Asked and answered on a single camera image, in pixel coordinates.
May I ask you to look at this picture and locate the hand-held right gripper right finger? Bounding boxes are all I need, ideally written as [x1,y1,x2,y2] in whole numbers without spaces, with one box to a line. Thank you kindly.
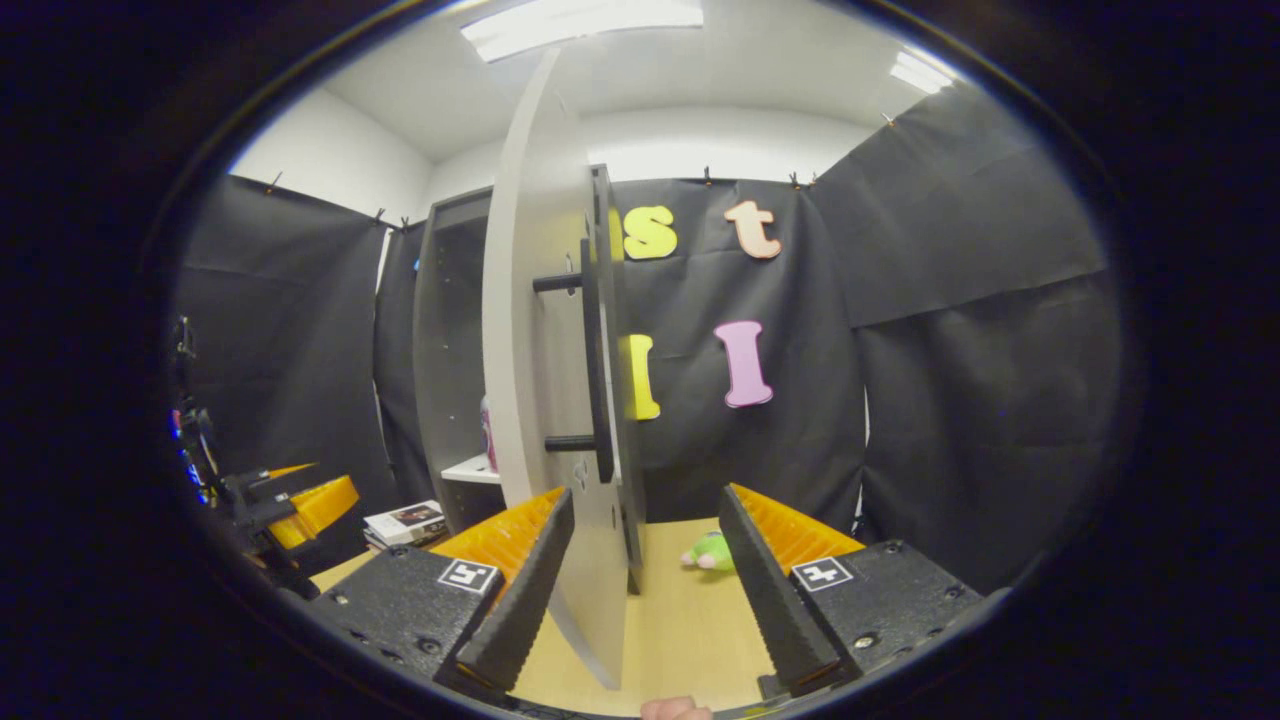
[718,483,986,699]

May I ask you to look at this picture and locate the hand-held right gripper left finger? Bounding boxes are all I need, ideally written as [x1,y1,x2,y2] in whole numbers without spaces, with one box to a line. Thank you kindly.
[305,487,576,696]

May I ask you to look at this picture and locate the grey cabinet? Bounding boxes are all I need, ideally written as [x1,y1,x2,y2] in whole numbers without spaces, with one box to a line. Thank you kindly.
[413,165,646,596]

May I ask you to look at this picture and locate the black cabinet door handle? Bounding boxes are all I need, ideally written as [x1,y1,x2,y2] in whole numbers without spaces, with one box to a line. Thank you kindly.
[532,238,616,485]

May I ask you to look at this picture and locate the grey cabinet door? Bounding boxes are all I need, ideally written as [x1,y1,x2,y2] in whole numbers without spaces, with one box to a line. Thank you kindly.
[482,48,633,691]

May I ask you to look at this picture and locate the white cabinet shelf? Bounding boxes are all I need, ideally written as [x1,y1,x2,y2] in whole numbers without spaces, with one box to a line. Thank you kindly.
[440,455,501,487]

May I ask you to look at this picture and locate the dark book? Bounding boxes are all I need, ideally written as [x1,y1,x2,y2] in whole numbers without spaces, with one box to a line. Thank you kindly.
[363,530,448,553]

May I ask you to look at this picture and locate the green plush toy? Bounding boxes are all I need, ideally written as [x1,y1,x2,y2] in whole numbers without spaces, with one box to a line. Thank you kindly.
[682,530,736,573]

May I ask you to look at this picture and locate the white book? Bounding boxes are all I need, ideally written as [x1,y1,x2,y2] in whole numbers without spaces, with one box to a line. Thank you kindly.
[363,500,448,541]

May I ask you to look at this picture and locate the black backdrop cloth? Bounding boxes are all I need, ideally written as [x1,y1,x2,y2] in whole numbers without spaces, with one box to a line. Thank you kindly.
[170,80,1126,596]

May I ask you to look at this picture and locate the small ceiling light panel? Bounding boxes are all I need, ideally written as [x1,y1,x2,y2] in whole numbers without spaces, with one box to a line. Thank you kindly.
[890,50,959,96]

